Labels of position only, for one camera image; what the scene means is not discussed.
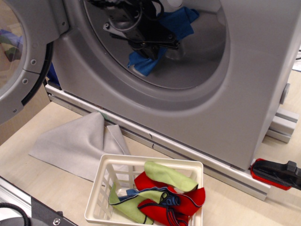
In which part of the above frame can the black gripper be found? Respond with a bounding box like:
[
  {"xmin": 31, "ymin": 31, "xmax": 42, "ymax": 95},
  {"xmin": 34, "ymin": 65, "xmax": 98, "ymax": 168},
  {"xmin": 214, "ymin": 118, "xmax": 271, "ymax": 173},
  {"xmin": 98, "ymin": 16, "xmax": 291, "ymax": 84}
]
[{"xmin": 103, "ymin": 0, "xmax": 179, "ymax": 60}]

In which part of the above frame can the blue cloth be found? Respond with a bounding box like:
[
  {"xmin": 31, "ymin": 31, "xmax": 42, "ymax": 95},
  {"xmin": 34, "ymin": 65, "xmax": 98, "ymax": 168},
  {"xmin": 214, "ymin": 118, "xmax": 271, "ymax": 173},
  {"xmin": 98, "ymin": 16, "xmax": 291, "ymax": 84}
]
[{"xmin": 127, "ymin": 7, "xmax": 200, "ymax": 76}]

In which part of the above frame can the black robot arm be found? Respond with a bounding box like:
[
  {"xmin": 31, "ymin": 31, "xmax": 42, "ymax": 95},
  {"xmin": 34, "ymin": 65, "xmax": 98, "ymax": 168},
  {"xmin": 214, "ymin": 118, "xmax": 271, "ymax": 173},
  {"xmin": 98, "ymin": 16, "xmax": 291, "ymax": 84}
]
[{"xmin": 89, "ymin": 0, "xmax": 179, "ymax": 60}]

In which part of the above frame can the grey toy washing machine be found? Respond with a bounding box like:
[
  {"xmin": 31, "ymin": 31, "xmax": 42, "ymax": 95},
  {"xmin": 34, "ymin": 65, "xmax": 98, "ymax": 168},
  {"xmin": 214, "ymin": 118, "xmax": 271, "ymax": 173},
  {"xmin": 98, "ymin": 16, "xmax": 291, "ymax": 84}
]
[{"xmin": 53, "ymin": 0, "xmax": 301, "ymax": 169}]

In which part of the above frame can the white plastic laundry basket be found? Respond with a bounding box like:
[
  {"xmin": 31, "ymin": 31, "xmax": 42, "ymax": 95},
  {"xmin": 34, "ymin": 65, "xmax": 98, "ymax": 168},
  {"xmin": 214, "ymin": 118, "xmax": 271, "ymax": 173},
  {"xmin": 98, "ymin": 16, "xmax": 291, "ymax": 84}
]
[{"xmin": 85, "ymin": 154, "xmax": 204, "ymax": 226}]

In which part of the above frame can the grey washing machine door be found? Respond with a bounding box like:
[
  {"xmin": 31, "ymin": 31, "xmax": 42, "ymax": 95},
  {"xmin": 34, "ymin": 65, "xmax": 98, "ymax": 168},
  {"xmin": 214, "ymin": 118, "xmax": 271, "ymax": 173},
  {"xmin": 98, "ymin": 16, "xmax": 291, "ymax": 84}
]
[{"xmin": 0, "ymin": 0, "xmax": 69, "ymax": 123}]

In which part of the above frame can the grey felt cloth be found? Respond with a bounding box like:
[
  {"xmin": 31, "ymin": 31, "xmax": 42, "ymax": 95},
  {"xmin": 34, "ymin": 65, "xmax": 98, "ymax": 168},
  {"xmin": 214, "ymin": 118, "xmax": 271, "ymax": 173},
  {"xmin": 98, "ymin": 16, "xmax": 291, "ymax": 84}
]
[{"xmin": 29, "ymin": 113, "xmax": 130, "ymax": 181}]

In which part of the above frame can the light green cloth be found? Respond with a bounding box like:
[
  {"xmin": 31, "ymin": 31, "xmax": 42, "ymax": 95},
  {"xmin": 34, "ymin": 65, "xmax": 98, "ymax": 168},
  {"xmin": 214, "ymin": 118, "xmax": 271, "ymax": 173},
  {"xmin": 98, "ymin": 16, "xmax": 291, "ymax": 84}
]
[{"xmin": 109, "ymin": 161, "xmax": 201, "ymax": 225}]

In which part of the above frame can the aluminium extrusion side block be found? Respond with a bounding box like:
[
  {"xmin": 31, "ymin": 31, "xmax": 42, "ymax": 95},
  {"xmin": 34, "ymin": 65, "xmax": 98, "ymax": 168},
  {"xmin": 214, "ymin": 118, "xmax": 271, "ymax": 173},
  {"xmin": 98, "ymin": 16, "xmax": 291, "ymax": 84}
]
[{"xmin": 266, "ymin": 108, "xmax": 300, "ymax": 143}]

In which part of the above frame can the red cloth with dark trim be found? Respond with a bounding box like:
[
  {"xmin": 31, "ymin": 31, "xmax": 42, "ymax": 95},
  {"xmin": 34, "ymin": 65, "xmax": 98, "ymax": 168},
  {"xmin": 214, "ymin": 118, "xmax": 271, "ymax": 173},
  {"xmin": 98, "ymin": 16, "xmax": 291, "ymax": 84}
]
[{"xmin": 135, "ymin": 172, "xmax": 206, "ymax": 226}]

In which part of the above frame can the red and black clamp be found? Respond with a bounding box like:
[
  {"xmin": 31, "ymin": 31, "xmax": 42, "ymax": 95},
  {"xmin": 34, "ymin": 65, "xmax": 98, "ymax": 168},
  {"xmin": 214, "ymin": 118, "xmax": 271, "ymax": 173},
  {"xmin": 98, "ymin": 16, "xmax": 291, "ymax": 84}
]
[{"xmin": 250, "ymin": 159, "xmax": 301, "ymax": 191}]

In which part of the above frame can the black metal mounting plate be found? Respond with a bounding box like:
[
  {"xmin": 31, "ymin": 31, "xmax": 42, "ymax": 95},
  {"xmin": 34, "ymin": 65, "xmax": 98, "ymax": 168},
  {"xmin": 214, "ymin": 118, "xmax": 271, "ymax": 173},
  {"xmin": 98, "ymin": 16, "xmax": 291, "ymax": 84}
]
[{"xmin": 31, "ymin": 197, "xmax": 76, "ymax": 226}]

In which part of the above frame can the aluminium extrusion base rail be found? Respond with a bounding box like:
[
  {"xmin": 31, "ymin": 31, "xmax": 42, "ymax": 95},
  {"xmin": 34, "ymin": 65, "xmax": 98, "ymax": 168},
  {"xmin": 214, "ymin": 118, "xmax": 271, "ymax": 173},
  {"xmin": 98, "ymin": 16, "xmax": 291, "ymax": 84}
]
[{"xmin": 45, "ymin": 84, "xmax": 271, "ymax": 201}]

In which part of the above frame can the aluminium frame rail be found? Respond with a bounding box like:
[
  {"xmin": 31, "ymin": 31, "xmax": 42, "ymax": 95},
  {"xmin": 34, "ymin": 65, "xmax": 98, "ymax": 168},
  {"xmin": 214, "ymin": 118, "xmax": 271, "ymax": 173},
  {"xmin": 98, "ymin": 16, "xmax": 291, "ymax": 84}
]
[{"xmin": 0, "ymin": 177, "xmax": 32, "ymax": 220}]

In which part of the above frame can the black braided cable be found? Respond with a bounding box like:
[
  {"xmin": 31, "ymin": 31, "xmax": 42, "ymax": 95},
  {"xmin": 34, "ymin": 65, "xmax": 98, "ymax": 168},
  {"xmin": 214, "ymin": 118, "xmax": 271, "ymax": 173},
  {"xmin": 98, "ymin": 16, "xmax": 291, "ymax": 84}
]
[{"xmin": 0, "ymin": 202, "xmax": 31, "ymax": 226}]

